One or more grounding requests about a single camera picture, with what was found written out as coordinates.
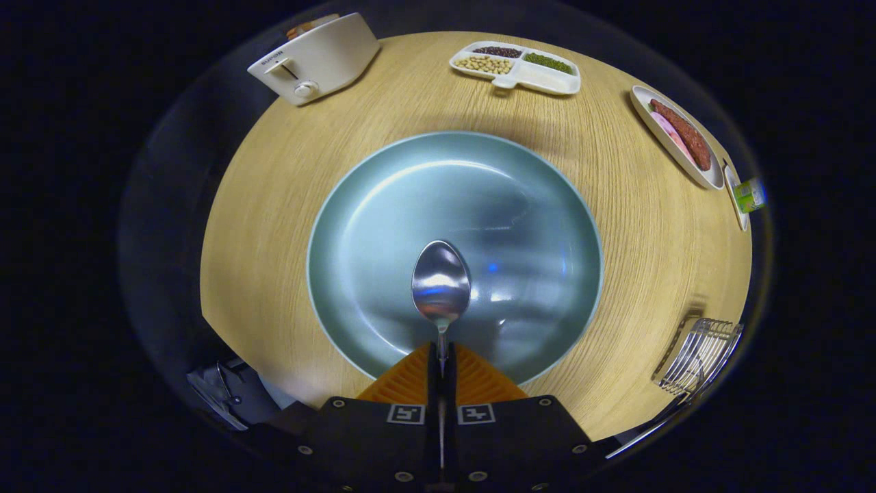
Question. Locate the white divided dish with beans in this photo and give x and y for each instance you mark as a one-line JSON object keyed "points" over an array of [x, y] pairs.
{"points": [[540, 79]]}

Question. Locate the light blue plate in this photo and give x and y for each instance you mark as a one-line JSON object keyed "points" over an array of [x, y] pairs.
{"points": [[424, 198]]}

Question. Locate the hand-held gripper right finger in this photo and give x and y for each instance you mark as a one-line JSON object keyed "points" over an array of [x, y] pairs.
{"points": [[520, 438]]}

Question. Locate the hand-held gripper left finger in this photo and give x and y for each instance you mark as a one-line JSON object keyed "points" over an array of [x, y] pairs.
{"points": [[369, 438]]}

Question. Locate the white plate with meat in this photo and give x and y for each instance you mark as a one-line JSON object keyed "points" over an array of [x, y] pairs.
{"points": [[675, 162]]}

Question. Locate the pink ham slice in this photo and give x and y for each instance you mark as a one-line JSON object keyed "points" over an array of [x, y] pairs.
{"points": [[667, 131]]}

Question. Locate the white square saucer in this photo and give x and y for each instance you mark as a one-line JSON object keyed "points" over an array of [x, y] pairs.
{"points": [[732, 197]]}

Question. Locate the green drink bottle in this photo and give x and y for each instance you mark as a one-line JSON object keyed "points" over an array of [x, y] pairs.
{"points": [[749, 195]]}

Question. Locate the white toaster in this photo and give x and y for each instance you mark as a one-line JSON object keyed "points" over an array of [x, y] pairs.
{"points": [[328, 55]]}

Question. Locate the brown meat steak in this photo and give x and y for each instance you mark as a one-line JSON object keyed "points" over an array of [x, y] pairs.
{"points": [[684, 137]]}

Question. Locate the silver spoon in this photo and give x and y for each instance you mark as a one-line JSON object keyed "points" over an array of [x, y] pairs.
{"points": [[441, 281]]}

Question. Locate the brown toast slice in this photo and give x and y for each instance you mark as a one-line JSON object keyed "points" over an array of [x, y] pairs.
{"points": [[308, 27]]}

